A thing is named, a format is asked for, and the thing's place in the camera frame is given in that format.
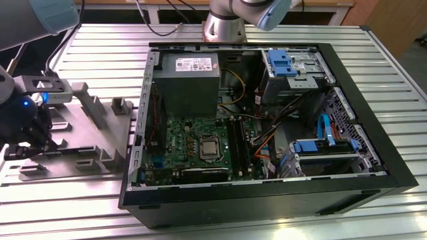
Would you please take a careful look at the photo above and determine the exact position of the orange wire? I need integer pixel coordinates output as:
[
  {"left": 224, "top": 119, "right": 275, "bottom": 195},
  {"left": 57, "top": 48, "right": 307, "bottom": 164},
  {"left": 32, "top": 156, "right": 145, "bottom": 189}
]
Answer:
[{"left": 252, "top": 127, "right": 277, "bottom": 161}]

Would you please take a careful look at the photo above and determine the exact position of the yellow wire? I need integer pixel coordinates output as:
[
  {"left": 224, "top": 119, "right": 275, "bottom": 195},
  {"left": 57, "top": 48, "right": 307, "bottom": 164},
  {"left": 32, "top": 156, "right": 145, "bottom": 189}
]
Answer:
[{"left": 219, "top": 68, "right": 247, "bottom": 106}]

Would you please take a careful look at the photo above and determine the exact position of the wooden desk white frame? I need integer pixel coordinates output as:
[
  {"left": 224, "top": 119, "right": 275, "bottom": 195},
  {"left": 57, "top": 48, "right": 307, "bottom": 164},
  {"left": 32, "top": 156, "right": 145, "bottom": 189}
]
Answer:
[{"left": 75, "top": 0, "right": 356, "bottom": 26}]

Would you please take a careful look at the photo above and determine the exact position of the black graphics card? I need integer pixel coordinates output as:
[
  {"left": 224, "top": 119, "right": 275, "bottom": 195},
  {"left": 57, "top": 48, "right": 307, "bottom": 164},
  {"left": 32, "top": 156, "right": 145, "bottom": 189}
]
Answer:
[{"left": 171, "top": 166, "right": 232, "bottom": 185}]

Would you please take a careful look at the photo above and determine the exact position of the black camera cable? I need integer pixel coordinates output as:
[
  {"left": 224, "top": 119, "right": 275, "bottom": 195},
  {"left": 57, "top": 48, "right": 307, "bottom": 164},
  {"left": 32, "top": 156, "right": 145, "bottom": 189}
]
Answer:
[{"left": 44, "top": 23, "right": 85, "bottom": 74}]

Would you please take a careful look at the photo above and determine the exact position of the black PC case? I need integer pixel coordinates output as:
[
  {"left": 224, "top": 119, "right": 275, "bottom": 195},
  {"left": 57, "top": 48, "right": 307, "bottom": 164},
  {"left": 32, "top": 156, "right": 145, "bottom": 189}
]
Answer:
[{"left": 117, "top": 42, "right": 420, "bottom": 230}]

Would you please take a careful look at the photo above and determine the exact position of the black RAM slot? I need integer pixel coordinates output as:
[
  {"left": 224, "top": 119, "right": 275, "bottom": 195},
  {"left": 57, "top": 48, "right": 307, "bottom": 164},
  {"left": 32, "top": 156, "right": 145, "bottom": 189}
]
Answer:
[{"left": 228, "top": 117, "right": 240, "bottom": 177}]

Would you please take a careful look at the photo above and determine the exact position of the grey parts rack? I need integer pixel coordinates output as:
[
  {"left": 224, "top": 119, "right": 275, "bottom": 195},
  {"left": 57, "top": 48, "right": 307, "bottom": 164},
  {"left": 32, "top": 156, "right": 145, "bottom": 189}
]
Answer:
[{"left": 17, "top": 81, "right": 137, "bottom": 181}]

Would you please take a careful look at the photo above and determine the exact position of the pale grey wrist camera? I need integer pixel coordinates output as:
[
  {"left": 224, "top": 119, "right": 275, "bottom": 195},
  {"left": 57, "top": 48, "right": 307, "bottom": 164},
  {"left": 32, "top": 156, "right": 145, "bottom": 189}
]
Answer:
[{"left": 39, "top": 83, "right": 73, "bottom": 104}]

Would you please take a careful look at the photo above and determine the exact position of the blue disk carrier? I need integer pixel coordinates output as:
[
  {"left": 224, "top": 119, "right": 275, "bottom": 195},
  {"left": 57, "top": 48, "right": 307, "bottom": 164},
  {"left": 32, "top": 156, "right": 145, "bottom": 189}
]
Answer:
[
  {"left": 265, "top": 49, "right": 299, "bottom": 78},
  {"left": 291, "top": 138, "right": 362, "bottom": 157}
]

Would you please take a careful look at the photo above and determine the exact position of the CPU socket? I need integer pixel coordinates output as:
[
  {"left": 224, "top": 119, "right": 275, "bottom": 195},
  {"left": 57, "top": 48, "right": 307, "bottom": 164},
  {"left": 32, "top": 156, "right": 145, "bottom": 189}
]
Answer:
[{"left": 196, "top": 134, "right": 225, "bottom": 163}]

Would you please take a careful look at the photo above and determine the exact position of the green Dell motherboard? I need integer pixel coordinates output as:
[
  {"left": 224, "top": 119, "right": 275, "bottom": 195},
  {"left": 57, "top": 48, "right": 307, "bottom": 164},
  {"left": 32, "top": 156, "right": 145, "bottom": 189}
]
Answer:
[{"left": 144, "top": 116, "right": 268, "bottom": 186}]

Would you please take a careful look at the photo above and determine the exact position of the silver metal drive cage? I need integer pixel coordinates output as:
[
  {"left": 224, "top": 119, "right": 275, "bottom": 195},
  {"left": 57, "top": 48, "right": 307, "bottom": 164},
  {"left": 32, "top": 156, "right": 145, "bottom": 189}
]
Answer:
[
  {"left": 288, "top": 138, "right": 382, "bottom": 179},
  {"left": 259, "top": 48, "right": 336, "bottom": 101}
]

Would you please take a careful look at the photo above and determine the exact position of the thin red wire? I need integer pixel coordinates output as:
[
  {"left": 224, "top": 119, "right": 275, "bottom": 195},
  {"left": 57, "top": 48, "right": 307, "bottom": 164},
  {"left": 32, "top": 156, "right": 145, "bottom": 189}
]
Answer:
[{"left": 151, "top": 96, "right": 161, "bottom": 146}]

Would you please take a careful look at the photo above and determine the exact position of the black camera bracket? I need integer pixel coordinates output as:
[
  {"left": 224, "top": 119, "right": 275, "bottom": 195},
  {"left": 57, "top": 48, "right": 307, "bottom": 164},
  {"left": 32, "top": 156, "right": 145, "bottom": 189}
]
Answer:
[{"left": 12, "top": 74, "right": 67, "bottom": 95}]

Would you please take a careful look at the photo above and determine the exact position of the silver CPU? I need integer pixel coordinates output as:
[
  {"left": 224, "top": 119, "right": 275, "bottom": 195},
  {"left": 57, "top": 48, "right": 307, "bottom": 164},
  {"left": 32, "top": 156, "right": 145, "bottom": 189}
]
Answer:
[{"left": 200, "top": 140, "right": 220, "bottom": 155}]

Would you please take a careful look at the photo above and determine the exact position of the black cable silver plug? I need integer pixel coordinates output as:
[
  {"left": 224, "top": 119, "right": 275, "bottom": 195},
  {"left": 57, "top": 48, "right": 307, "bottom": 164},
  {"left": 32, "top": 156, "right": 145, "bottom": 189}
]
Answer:
[{"left": 132, "top": 0, "right": 185, "bottom": 37}]

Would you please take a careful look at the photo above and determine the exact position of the brown wooden cabinet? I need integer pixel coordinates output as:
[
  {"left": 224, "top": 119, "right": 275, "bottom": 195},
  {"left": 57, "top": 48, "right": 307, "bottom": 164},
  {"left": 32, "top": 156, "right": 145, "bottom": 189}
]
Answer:
[{"left": 343, "top": 0, "right": 427, "bottom": 60}]

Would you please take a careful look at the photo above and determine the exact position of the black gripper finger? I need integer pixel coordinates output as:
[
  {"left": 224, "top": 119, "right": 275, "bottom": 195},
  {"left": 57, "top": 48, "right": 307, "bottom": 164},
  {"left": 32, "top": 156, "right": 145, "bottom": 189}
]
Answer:
[
  {"left": 3, "top": 141, "right": 35, "bottom": 161},
  {"left": 23, "top": 102, "right": 59, "bottom": 154}
]

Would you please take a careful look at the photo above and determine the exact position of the grey power supply unit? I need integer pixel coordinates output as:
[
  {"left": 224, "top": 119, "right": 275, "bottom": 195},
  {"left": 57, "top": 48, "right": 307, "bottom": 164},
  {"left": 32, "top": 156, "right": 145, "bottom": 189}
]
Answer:
[{"left": 152, "top": 51, "right": 223, "bottom": 118}]

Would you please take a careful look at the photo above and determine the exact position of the blue flat data cable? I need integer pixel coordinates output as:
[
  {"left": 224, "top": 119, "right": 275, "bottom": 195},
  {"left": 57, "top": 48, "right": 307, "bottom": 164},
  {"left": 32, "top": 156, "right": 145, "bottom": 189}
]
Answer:
[
  {"left": 316, "top": 113, "right": 336, "bottom": 147},
  {"left": 277, "top": 152, "right": 291, "bottom": 175}
]

